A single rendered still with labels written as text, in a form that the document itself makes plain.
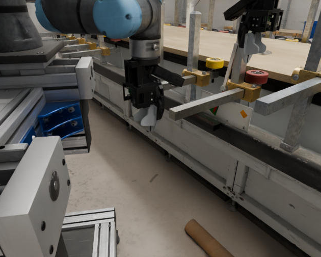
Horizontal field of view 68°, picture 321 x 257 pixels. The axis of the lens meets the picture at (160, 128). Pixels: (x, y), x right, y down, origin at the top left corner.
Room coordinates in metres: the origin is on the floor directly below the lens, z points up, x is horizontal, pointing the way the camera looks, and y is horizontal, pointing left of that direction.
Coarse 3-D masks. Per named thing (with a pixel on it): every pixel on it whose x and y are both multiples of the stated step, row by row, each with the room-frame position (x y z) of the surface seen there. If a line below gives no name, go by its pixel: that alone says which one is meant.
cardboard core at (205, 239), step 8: (192, 224) 0.89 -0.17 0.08; (192, 232) 0.85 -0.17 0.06; (200, 232) 0.84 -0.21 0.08; (200, 240) 0.81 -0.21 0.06; (208, 240) 0.79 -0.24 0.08; (216, 240) 0.80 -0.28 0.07; (208, 248) 0.76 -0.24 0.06; (216, 248) 0.75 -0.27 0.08; (224, 248) 0.75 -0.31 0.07; (216, 256) 0.72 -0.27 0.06; (224, 256) 0.71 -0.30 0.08; (232, 256) 0.71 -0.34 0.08
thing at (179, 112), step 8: (216, 96) 0.77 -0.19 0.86; (224, 96) 0.77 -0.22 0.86; (232, 96) 0.80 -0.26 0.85; (240, 96) 0.83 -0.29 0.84; (184, 104) 0.70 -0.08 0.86; (192, 104) 0.70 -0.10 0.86; (200, 104) 0.70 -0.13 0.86; (208, 104) 0.72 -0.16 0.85; (216, 104) 0.75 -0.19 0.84; (176, 112) 0.64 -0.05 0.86; (184, 112) 0.66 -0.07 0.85; (192, 112) 0.68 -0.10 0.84
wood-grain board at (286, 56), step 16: (176, 32) 2.18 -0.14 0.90; (208, 32) 2.18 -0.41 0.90; (176, 48) 1.42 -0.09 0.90; (208, 48) 1.42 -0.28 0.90; (224, 48) 1.42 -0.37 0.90; (272, 48) 1.42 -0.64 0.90; (288, 48) 1.42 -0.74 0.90; (304, 48) 1.42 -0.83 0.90; (224, 64) 1.13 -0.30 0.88; (256, 64) 1.05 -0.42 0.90; (272, 64) 1.05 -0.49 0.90; (288, 64) 1.05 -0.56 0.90; (304, 64) 1.05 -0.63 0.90; (288, 80) 0.88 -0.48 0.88
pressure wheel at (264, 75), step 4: (248, 72) 0.90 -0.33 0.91; (252, 72) 0.90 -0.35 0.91; (256, 72) 0.89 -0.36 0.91; (260, 72) 0.91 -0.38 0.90; (264, 72) 0.90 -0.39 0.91; (248, 76) 0.88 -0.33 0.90; (252, 76) 0.87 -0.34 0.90; (256, 76) 0.86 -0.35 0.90; (260, 76) 0.86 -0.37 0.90; (264, 76) 0.86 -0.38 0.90; (248, 80) 0.88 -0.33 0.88; (252, 80) 0.87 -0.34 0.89; (256, 80) 0.86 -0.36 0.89; (260, 80) 0.86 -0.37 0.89; (264, 80) 0.86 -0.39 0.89
